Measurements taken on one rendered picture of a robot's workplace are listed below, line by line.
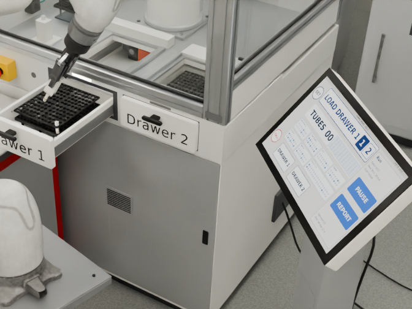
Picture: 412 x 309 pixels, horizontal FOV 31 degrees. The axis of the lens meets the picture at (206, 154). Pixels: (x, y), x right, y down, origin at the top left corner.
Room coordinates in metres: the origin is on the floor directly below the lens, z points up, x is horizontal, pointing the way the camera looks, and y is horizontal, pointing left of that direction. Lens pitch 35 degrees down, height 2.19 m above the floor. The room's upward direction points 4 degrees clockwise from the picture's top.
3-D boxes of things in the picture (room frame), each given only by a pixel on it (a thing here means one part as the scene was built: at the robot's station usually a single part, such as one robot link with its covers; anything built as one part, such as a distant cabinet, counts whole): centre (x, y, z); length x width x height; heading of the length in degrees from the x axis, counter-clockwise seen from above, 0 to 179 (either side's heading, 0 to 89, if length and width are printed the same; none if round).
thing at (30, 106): (2.05, 0.49, 0.87); 0.22 x 0.18 x 0.06; 152
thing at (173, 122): (2.01, 0.16, 0.87); 0.29 x 0.02 x 0.11; 62
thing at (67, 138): (2.06, 0.49, 0.86); 0.40 x 0.26 x 0.06; 152
